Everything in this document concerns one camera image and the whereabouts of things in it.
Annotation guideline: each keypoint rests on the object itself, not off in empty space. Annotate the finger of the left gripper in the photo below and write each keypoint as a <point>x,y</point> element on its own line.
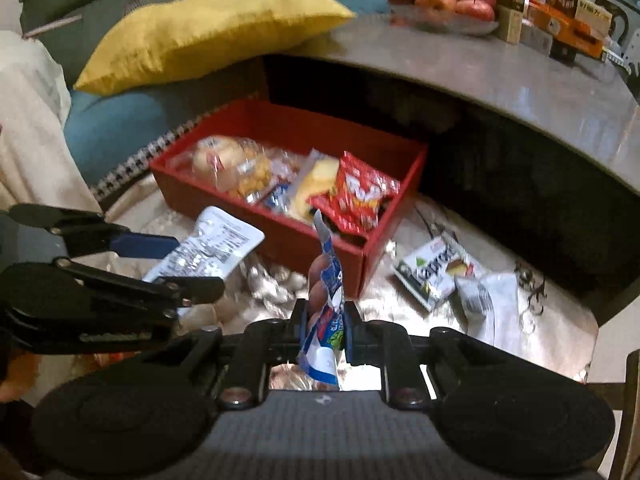
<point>95,234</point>
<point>99,305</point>

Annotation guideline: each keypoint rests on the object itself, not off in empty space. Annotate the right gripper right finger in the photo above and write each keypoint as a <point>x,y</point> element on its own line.
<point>397,355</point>

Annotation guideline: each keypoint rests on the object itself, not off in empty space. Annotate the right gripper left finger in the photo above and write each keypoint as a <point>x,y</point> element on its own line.
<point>250,356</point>

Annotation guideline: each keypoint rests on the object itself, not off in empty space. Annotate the blue white snack packet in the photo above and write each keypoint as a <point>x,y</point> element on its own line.
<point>323,335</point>

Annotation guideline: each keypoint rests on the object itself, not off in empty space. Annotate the Kaprice wafer packet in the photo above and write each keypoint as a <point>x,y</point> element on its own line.
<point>429,273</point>

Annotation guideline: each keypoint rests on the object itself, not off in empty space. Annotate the white black printed packet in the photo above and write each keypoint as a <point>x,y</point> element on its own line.
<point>218,244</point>

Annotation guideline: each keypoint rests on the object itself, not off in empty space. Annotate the waffle biscuit clear packet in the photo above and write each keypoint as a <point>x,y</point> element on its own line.
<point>266,167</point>

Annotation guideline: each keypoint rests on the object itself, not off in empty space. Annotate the cream fleece blanket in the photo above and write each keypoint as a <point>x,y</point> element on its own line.
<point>36,164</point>

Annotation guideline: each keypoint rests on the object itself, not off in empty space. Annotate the teal houndstooth trim cushion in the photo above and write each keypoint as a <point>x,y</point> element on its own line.
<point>113,139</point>

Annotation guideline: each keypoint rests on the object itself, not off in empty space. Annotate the silver foil packet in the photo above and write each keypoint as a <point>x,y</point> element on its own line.
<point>490,305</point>

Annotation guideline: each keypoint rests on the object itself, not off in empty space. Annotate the red chips packet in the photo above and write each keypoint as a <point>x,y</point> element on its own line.
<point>354,200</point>

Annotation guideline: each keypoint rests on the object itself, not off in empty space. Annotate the white round bun packet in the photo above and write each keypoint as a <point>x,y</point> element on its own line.
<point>210,158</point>

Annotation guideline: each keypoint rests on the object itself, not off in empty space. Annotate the yellow cake packet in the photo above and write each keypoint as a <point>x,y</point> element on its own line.
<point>318,180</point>

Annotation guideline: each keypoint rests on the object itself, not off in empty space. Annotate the red cardboard tray box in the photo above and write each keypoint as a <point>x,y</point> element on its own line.
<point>288,241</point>

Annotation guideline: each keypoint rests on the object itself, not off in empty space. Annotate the yellow cushion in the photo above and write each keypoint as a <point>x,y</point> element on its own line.
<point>189,39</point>

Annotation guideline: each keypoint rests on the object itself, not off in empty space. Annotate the dark coffee table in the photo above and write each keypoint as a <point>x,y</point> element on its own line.
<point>541,156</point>

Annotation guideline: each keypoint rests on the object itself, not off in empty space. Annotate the orange black carton box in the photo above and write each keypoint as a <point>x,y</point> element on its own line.
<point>579,24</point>

